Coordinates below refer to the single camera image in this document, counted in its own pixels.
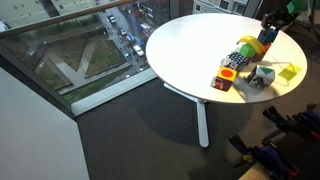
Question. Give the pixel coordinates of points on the dark window frame post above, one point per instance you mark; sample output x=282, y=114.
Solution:
x=36, y=80

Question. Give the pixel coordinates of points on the blue block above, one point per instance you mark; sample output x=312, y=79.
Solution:
x=267, y=36

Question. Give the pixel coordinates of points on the white table leg base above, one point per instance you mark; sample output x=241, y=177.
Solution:
x=202, y=123

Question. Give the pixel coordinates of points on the multicolour soft cube red circle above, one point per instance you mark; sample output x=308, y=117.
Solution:
x=224, y=78

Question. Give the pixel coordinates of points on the black bar clamp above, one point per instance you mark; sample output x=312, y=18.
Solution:
x=283, y=121

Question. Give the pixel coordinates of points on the yellow banana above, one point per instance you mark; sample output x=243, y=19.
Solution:
x=255, y=43

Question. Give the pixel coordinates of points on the window handrail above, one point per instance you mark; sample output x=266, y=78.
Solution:
x=60, y=17

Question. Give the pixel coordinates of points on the orange block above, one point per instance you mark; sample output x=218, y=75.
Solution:
x=267, y=48

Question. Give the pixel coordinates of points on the green block under banana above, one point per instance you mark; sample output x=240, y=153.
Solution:
x=257, y=58

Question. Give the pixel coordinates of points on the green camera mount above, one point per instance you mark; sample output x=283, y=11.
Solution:
x=296, y=5

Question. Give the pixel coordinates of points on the black white triangle pattern cube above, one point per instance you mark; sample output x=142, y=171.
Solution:
x=236, y=60

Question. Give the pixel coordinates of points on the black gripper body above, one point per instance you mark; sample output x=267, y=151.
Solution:
x=278, y=18

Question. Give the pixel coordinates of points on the white cube green triangle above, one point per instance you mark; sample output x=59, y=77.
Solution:
x=261, y=78

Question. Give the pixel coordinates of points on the black perforated board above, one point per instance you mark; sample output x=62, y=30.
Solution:
x=300, y=156

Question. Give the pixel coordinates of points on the lime yellow block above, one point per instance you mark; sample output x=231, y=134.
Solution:
x=290, y=72

